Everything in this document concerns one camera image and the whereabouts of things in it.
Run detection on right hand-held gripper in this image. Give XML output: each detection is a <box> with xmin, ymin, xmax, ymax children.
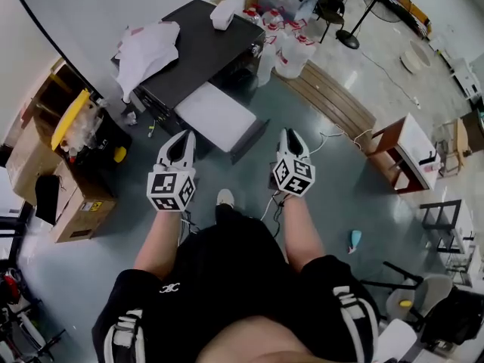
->
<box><xmin>267</xmin><ymin>127</ymin><xmax>317</xmax><ymax>198</ymax></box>

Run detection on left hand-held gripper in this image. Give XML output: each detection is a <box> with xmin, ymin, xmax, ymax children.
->
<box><xmin>146</xmin><ymin>129</ymin><xmax>197</xmax><ymax>213</ymax></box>

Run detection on white drawer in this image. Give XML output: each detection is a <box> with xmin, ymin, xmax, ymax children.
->
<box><xmin>173</xmin><ymin>81</ymin><xmax>271</xmax><ymax>166</ymax></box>

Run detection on person's right forearm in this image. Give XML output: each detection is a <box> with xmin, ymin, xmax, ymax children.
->
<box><xmin>279</xmin><ymin>194</ymin><xmax>327</xmax><ymax>274</ymax></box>

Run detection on person's left forearm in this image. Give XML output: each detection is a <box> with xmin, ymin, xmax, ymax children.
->
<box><xmin>132</xmin><ymin>208</ymin><xmax>186</xmax><ymax>281</ymax></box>

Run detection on person's left white shoe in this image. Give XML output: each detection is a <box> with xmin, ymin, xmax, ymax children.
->
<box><xmin>216</xmin><ymin>188</ymin><xmax>236</xmax><ymax>208</ymax></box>

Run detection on wooden slat mat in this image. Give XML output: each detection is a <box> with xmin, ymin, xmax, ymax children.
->
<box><xmin>271</xmin><ymin>60</ymin><xmax>377</xmax><ymax>143</ymax></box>

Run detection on yellow-lidded clear bin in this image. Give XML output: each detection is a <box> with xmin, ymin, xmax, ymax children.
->
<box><xmin>51</xmin><ymin>88</ymin><xmax>133</xmax><ymax>166</ymax></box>

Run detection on person's black trousers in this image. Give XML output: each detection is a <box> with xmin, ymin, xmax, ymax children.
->
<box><xmin>214</xmin><ymin>203</ymin><xmax>250</xmax><ymax>230</ymax></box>

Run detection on white plastic bags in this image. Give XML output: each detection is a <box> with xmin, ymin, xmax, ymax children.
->
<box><xmin>241</xmin><ymin>6</ymin><xmax>317</xmax><ymax>88</ymax></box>

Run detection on clear plastic waste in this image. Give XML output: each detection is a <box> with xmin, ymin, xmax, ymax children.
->
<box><xmin>60</xmin><ymin>102</ymin><xmax>105</xmax><ymax>154</ymax></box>

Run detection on cardboard box with yellow label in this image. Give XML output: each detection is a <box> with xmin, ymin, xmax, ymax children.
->
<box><xmin>48</xmin><ymin>160</ymin><xmax>117</xmax><ymax>244</ymax></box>

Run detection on white crumpled cloth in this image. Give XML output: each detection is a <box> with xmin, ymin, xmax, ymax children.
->
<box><xmin>112</xmin><ymin>20</ymin><xmax>181</xmax><ymax>104</ymax></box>

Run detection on light blue object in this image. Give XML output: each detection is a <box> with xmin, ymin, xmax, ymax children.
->
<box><xmin>347</xmin><ymin>229</ymin><xmax>363</xmax><ymax>256</ymax></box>

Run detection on red-brown table with white top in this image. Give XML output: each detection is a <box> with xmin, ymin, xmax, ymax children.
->
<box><xmin>365</xmin><ymin>112</ymin><xmax>442</xmax><ymax>195</ymax></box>

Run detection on black standing fan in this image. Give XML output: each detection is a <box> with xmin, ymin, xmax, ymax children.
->
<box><xmin>335</xmin><ymin>0</ymin><xmax>411</xmax><ymax>51</ymax></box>

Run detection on person's black shirt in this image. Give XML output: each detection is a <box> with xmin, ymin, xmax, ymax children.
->
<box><xmin>92</xmin><ymin>217</ymin><xmax>381</xmax><ymax>363</ymax></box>

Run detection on black cloth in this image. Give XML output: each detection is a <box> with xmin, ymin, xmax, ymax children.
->
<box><xmin>34</xmin><ymin>174</ymin><xmax>61</xmax><ymax>226</ymax></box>

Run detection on black chair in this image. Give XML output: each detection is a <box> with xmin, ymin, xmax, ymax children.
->
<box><xmin>313</xmin><ymin>0</ymin><xmax>346</xmax><ymax>44</ymax></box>

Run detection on large plain cardboard box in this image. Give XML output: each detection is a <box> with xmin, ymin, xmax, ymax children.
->
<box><xmin>5</xmin><ymin>126</ymin><xmax>65</xmax><ymax>207</ymax></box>

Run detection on round white basin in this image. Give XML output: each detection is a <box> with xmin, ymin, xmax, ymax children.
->
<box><xmin>399</xmin><ymin>39</ymin><xmax>433</xmax><ymax>75</ymax></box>

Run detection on small wooden stool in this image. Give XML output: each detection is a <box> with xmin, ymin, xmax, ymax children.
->
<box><xmin>438</xmin><ymin>118</ymin><xmax>472</xmax><ymax>177</ymax></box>

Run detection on yellow and black machine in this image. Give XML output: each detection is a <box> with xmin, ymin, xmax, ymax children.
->
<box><xmin>377</xmin><ymin>0</ymin><xmax>432</xmax><ymax>37</ymax></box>

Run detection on white cabinet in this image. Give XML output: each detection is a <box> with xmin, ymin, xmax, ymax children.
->
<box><xmin>449</xmin><ymin>57</ymin><xmax>477</xmax><ymax>100</ymax></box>

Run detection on beige shell chair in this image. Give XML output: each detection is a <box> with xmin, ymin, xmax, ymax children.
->
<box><xmin>385</xmin><ymin>273</ymin><xmax>454</xmax><ymax>323</ymax></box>

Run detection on red bag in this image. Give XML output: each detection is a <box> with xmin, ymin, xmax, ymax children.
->
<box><xmin>3</xmin><ymin>272</ymin><xmax>20</xmax><ymax>302</ymax></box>

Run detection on white chair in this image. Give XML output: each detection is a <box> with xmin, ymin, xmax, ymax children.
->
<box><xmin>372</xmin><ymin>318</ymin><xmax>419</xmax><ymax>363</ymax></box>

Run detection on black and white bicycle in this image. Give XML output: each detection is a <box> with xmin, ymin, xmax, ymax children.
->
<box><xmin>0</xmin><ymin>266</ymin><xmax>67</xmax><ymax>363</ymax></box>

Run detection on black bag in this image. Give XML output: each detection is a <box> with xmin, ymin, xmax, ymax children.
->
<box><xmin>419</xmin><ymin>285</ymin><xmax>484</xmax><ymax>347</ymax></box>

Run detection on white cable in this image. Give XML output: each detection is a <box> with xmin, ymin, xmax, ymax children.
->
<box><xmin>259</xmin><ymin>125</ymin><xmax>374</xmax><ymax>221</ymax></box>

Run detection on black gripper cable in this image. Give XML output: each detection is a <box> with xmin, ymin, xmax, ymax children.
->
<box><xmin>177</xmin><ymin>209</ymin><xmax>200</xmax><ymax>237</ymax></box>

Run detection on grey cable with power strip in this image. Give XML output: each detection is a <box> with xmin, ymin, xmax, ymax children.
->
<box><xmin>361</xmin><ymin>51</ymin><xmax>421</xmax><ymax>109</ymax></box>

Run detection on black frame white table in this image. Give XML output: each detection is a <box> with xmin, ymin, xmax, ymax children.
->
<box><xmin>418</xmin><ymin>198</ymin><xmax>476</xmax><ymax>255</ymax></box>

